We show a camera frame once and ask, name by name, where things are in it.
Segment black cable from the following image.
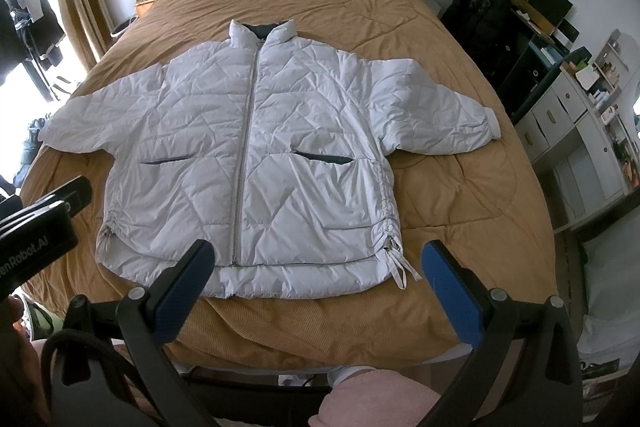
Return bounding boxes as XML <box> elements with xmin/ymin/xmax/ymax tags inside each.
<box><xmin>40</xmin><ymin>331</ymin><xmax>132</xmax><ymax>410</ymax></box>

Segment person's leg in pink pants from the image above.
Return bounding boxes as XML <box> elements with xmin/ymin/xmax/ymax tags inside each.
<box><xmin>307</xmin><ymin>364</ymin><xmax>452</xmax><ymax>427</ymax></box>

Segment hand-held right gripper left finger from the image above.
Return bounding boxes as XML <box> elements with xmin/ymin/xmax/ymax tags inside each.
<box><xmin>60</xmin><ymin>239</ymin><xmax>216</xmax><ymax>427</ymax></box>

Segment dark teal chair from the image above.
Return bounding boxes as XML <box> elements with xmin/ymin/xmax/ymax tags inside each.
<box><xmin>510</xmin><ymin>47</ymin><xmax>594</xmax><ymax>124</ymax></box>

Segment white puffer jacket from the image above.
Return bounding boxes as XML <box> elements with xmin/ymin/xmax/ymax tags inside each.
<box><xmin>37</xmin><ymin>19</ymin><xmax>501</xmax><ymax>300</ymax></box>

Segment black backpack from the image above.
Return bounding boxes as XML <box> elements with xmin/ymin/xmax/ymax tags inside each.
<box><xmin>440</xmin><ymin>0</ymin><xmax>526</xmax><ymax>74</ymax></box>

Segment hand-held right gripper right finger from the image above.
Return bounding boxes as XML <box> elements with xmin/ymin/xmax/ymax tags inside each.
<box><xmin>421</xmin><ymin>241</ymin><xmax>584</xmax><ymax>427</ymax></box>

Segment white vanity cabinet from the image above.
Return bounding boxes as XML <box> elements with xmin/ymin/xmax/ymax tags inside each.
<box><xmin>512</xmin><ymin>29</ymin><xmax>640</xmax><ymax>234</ymax></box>

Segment dark hanging clothes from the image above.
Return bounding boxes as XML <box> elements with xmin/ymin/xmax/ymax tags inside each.
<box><xmin>0</xmin><ymin>0</ymin><xmax>67</xmax><ymax>72</ymax></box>

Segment orange nightstand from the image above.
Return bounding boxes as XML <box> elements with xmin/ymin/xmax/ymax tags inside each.
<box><xmin>132</xmin><ymin>0</ymin><xmax>172</xmax><ymax>18</ymax></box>

